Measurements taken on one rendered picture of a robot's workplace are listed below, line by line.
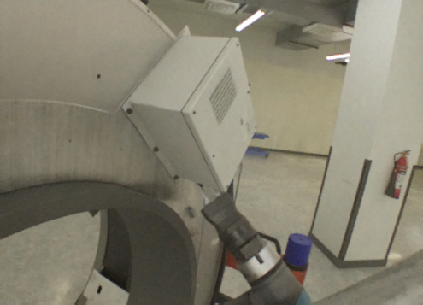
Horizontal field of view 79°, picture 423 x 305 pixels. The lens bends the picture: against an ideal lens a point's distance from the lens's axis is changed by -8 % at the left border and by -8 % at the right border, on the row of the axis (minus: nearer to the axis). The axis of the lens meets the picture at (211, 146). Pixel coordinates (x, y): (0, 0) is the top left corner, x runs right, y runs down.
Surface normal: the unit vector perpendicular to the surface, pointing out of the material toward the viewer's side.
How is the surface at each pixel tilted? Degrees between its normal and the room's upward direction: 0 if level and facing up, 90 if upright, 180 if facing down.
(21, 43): 90
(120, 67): 90
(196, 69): 48
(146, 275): 93
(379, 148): 90
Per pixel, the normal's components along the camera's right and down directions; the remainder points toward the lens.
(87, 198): 0.87, 0.22
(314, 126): 0.18, 0.21
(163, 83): -0.26, -0.59
